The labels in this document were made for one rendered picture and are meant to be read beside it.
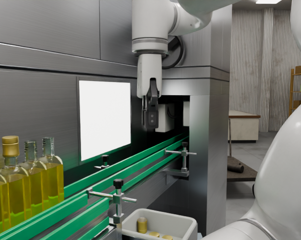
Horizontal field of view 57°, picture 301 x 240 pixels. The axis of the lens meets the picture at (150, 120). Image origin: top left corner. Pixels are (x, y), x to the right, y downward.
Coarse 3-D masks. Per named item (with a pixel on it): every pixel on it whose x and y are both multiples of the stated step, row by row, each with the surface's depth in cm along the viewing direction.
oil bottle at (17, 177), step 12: (12, 168) 63; (24, 168) 65; (12, 180) 62; (24, 180) 65; (12, 192) 62; (24, 192) 65; (12, 204) 62; (24, 204) 65; (12, 216) 62; (24, 216) 65
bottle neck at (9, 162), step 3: (15, 156) 64; (6, 159) 63; (9, 159) 63; (12, 159) 63; (15, 159) 64; (6, 162) 63; (9, 162) 63; (12, 162) 63; (15, 162) 64; (6, 165) 63; (9, 165) 63; (12, 165) 63; (15, 165) 64
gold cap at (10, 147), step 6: (6, 138) 62; (12, 138) 62; (18, 138) 64; (6, 144) 62; (12, 144) 63; (18, 144) 64; (6, 150) 62; (12, 150) 63; (18, 150) 64; (6, 156) 62; (12, 156) 63
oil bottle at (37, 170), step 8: (40, 160) 71; (32, 168) 67; (40, 168) 69; (32, 176) 67; (40, 176) 69; (32, 184) 67; (40, 184) 69; (32, 192) 67; (40, 192) 69; (32, 200) 67; (40, 200) 69; (48, 200) 72; (32, 208) 67; (40, 208) 70; (48, 208) 72; (32, 216) 68
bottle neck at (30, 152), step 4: (28, 140) 70; (32, 140) 70; (24, 144) 68; (28, 144) 68; (32, 144) 68; (36, 144) 69; (28, 148) 68; (32, 148) 68; (36, 148) 69; (24, 152) 69; (28, 152) 68; (32, 152) 68; (36, 152) 69; (28, 156) 68; (32, 156) 68; (36, 156) 69; (28, 160) 68; (32, 160) 68
